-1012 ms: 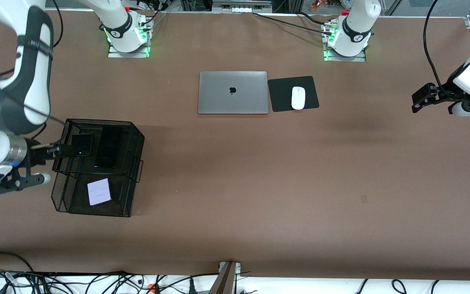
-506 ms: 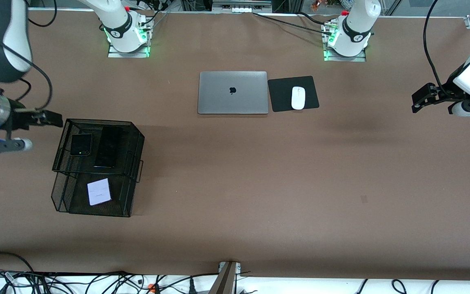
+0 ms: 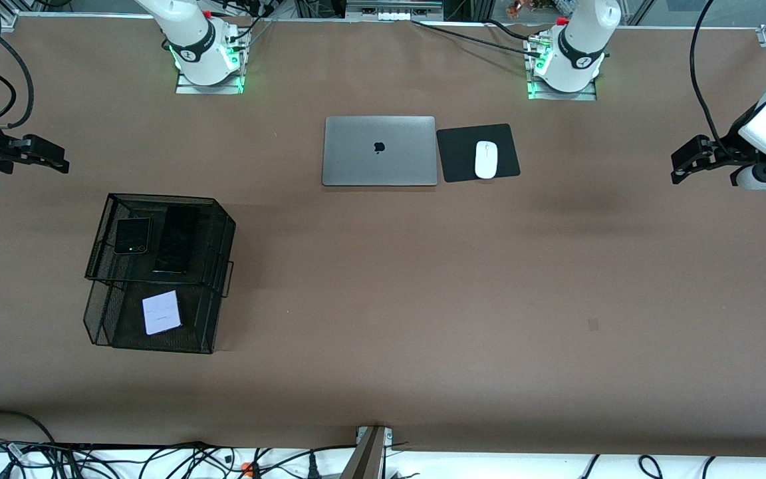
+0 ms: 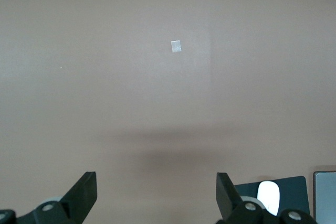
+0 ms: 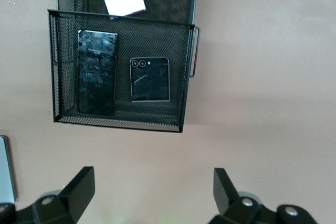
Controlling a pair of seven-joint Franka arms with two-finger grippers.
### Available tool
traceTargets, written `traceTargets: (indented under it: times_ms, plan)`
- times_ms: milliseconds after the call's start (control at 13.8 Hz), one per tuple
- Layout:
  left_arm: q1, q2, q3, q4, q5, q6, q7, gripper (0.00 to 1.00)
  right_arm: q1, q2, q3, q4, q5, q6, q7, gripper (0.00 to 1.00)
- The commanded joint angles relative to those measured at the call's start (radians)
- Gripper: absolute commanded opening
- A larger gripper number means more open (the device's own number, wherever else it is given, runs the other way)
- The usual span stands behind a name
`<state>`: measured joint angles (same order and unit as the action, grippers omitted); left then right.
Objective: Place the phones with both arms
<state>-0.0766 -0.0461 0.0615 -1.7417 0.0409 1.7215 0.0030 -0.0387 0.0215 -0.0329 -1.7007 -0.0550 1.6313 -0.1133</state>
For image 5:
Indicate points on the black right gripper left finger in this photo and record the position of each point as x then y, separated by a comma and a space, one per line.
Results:
71, 203

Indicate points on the black mesh two-tier tray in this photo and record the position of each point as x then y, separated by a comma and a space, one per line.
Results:
157, 37

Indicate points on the black flip phone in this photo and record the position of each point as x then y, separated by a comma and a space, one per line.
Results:
149, 82

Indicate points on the silver closed laptop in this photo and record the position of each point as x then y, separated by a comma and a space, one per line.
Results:
5, 169

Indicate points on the black slab smartphone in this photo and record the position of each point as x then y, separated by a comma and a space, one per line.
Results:
97, 74

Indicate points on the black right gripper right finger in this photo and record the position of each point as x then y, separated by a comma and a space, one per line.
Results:
236, 208

